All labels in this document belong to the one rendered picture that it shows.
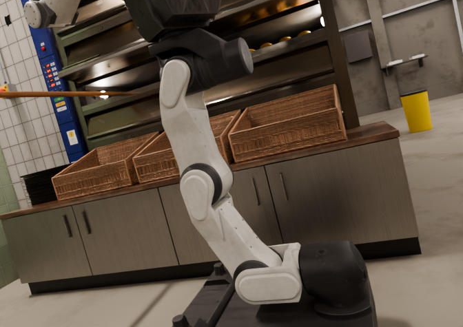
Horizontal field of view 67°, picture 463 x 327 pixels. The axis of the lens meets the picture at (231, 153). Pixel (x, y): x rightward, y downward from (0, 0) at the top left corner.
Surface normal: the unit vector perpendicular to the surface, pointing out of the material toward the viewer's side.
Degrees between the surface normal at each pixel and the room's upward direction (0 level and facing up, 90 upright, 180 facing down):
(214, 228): 115
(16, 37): 90
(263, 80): 70
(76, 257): 90
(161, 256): 90
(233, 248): 90
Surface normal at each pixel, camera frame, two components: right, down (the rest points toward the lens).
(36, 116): -0.30, 0.16
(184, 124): -0.11, 0.53
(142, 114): -0.36, -0.18
